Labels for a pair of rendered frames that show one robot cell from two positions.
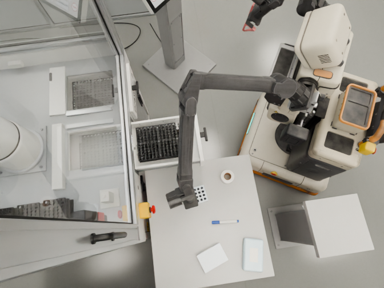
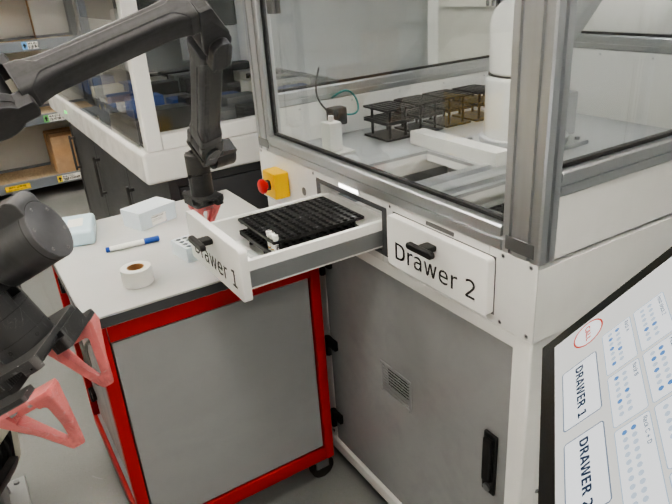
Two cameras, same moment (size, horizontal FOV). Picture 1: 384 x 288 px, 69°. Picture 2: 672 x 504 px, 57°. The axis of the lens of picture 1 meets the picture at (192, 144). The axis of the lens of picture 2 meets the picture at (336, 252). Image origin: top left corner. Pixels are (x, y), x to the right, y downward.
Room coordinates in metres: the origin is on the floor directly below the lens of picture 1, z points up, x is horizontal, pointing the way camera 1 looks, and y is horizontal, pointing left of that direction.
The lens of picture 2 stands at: (1.62, -0.30, 1.39)
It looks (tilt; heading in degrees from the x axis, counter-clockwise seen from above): 24 degrees down; 155
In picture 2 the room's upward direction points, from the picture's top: 4 degrees counter-clockwise
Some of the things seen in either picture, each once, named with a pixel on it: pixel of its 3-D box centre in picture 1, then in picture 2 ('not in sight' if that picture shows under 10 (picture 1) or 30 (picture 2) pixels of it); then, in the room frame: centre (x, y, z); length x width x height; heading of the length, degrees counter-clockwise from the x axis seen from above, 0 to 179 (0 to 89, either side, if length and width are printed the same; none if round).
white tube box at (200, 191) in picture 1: (194, 196); (201, 244); (0.15, 0.00, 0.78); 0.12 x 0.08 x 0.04; 104
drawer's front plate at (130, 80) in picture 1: (131, 91); (435, 260); (0.72, 0.32, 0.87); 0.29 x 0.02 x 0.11; 6
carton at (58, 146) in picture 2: not in sight; (77, 147); (-3.51, -0.07, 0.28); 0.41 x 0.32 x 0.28; 96
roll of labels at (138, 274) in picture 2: (227, 176); (136, 274); (0.25, -0.18, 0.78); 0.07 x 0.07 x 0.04
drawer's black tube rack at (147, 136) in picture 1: (159, 143); (301, 230); (0.42, 0.17, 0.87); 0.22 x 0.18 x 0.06; 96
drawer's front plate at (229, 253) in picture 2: (198, 137); (217, 252); (0.44, -0.03, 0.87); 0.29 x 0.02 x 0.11; 6
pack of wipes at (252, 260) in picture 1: (252, 254); (77, 230); (-0.14, -0.27, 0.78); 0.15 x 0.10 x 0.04; 172
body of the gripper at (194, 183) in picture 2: (188, 196); (201, 186); (0.14, 0.02, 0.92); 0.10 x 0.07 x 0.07; 14
